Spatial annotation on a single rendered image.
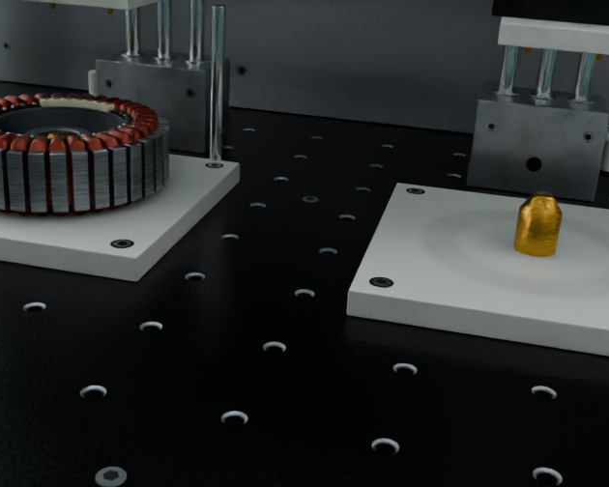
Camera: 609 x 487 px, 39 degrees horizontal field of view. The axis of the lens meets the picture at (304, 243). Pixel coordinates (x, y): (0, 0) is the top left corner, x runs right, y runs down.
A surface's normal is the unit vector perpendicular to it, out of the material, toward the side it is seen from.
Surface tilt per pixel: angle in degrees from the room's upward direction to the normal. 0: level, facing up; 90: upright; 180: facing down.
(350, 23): 90
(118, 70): 90
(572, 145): 90
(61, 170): 90
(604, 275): 0
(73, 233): 0
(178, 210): 0
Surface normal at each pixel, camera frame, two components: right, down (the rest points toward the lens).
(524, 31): -0.23, 0.36
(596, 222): 0.06, -0.92
